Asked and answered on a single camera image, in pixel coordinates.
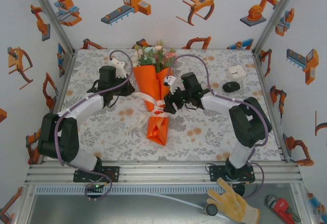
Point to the floral patterned tablecloth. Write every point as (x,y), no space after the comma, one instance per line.
(204,137)

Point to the red pipe wrench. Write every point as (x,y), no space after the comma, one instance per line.
(282,204)

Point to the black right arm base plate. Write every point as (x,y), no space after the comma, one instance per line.
(215,174)

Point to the small circuit board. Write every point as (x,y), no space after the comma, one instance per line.
(95,187)

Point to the aluminium side rail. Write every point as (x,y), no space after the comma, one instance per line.
(68,65)
(263,81)

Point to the yellow work glove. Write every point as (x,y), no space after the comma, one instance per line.
(235,203)

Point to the white square clock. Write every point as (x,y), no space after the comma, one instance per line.
(237,71)

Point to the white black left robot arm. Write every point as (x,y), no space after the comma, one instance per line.
(61,137)

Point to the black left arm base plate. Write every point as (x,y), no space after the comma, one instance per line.
(113,174)

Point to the aluminium frame post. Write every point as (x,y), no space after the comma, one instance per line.
(278,12)
(50,12)

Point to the white plastic tube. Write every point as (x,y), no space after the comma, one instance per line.
(223,217)

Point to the cream printed ribbon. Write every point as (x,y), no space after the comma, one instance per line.
(145,96)

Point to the artificial flower bouquet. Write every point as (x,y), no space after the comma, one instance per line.
(153,55)

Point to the aluminium table edge rail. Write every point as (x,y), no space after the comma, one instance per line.
(178,176)

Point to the orange wrapping paper sheet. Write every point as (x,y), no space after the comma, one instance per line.
(145,81)

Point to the black oval mouse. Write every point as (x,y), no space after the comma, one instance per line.
(231,86)

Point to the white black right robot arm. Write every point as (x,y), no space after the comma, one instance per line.
(250,124)

